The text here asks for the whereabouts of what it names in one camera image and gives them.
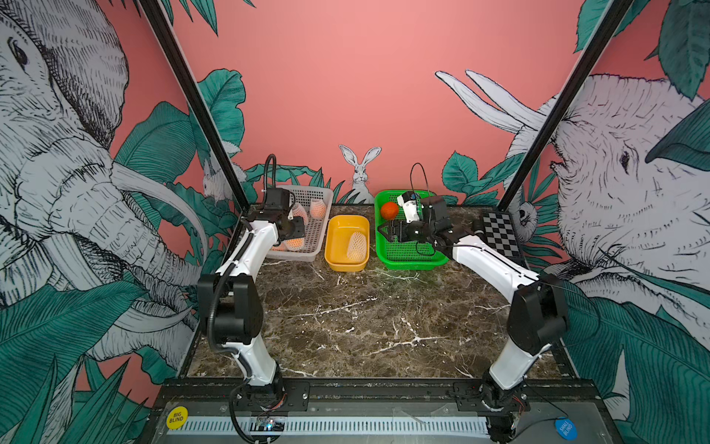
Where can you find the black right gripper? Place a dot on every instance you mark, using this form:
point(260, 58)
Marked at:
point(397, 226)

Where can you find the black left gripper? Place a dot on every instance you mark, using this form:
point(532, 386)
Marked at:
point(300, 228)

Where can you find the white foam net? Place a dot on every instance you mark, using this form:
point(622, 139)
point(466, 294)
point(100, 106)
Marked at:
point(357, 248)

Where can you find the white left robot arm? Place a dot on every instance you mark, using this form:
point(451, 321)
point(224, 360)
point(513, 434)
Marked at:
point(231, 311)

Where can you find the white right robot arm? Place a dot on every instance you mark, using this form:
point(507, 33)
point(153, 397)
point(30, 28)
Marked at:
point(538, 315)

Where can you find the netted orange lower centre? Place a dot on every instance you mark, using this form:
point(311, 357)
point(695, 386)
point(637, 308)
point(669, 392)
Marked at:
point(295, 245)

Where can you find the green plastic perforated basket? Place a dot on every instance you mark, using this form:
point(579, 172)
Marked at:
point(402, 256)

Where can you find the white plastic perforated basket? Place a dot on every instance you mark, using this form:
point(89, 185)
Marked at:
point(314, 231)

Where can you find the netted orange upper right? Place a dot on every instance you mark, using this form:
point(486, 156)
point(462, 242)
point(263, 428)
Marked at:
point(318, 209)

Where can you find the yellow plastic tub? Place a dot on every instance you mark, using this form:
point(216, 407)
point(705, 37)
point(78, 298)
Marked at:
point(339, 230)

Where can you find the black cylindrical microphone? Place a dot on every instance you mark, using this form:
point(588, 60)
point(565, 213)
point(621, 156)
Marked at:
point(479, 229)

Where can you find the black white folding chessboard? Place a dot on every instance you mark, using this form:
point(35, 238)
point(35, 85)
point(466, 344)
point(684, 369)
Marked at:
point(500, 235)

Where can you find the yellow round sticker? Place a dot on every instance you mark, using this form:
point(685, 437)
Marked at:
point(177, 418)

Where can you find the blue round sticker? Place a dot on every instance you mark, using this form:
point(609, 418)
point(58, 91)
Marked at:
point(566, 429)

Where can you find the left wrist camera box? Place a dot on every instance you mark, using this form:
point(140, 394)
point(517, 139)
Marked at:
point(277, 200)

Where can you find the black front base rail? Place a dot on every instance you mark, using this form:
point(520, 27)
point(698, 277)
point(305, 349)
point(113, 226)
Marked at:
point(297, 395)

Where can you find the white slotted front rail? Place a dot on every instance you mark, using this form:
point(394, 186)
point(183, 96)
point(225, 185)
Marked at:
point(467, 427)

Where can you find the black frame post left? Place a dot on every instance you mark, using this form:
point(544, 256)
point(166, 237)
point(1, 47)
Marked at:
point(158, 20)

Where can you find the black frame post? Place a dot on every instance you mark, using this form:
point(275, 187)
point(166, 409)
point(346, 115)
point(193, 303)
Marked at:
point(158, 20)
point(606, 27)

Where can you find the black frame post right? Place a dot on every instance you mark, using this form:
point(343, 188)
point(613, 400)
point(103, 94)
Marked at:
point(606, 27)

